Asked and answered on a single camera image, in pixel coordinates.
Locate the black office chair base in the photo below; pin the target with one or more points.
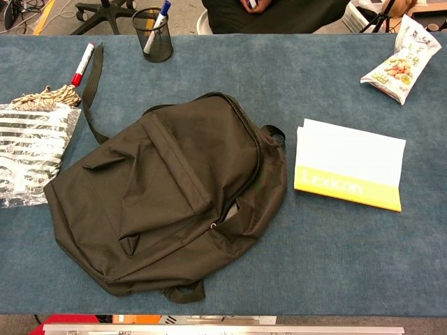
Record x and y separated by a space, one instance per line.
104 14

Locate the black mesh pen holder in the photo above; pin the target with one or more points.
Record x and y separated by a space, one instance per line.
162 43

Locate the striped cloth in plastic bag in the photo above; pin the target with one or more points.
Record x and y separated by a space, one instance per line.
31 150

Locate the white and yellow book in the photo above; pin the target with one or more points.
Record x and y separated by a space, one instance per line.
349 157

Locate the peanut snack bag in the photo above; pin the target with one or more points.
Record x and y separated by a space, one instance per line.
401 66

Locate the seated person in black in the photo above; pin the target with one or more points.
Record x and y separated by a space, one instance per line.
279 19

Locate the red-capped white marker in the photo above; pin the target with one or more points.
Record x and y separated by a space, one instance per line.
83 64

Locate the blue table cover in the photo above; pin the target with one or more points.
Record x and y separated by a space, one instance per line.
331 261

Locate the white plastic basket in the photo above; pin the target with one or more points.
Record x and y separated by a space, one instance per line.
356 15

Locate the black tripod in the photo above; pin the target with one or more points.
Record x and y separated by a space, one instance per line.
380 17

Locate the blue-capped white marker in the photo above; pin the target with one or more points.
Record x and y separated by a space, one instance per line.
155 29

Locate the red box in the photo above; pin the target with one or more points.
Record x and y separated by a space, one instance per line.
70 319

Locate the aluminium rail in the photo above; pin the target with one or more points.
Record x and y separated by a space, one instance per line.
223 329

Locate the black fabric backpack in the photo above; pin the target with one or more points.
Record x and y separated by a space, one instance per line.
167 181

